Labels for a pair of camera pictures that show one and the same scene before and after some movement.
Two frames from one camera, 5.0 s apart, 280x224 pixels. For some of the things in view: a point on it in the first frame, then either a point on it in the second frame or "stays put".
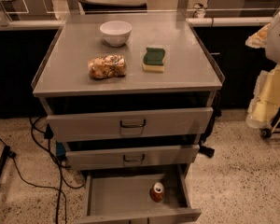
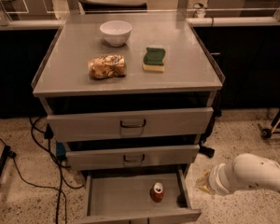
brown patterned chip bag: x=107 y=66 stays put
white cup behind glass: x=200 y=10 stays put
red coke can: x=157 y=192 stays put
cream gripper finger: x=271 y=92 → x=219 y=180
